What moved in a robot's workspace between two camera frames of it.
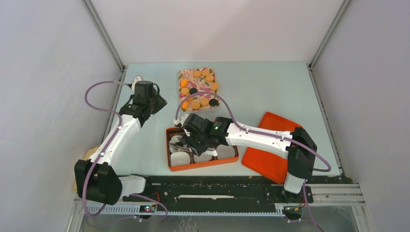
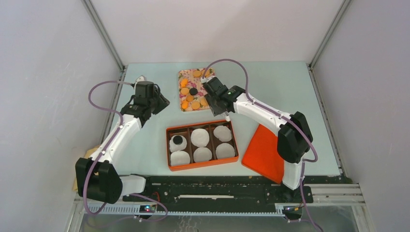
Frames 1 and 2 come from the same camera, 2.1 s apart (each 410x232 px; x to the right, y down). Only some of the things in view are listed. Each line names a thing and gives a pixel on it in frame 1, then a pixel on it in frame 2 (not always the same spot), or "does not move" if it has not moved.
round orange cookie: [204, 101] does not move
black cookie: [193, 91] does not move
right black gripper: [199, 151] → [215, 112]
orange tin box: [180, 156] does not move
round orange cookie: [195, 105] does not move
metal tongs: [187, 150] → [227, 118]
